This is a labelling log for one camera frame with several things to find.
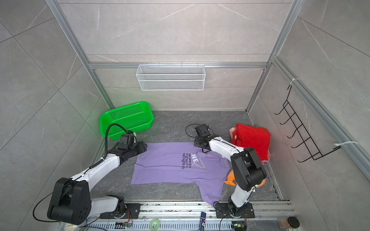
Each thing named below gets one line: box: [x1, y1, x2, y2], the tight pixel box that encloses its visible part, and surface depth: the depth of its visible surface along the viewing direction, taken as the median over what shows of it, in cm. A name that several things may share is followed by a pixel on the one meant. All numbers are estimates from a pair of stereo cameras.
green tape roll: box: [149, 218, 161, 231], surface depth 71 cm
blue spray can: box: [200, 211, 207, 231], surface depth 70 cm
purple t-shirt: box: [131, 141, 231, 206], surface depth 90 cm
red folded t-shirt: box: [231, 123, 271, 162], surface depth 94 cm
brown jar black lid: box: [277, 216, 301, 230], surface depth 65 cm
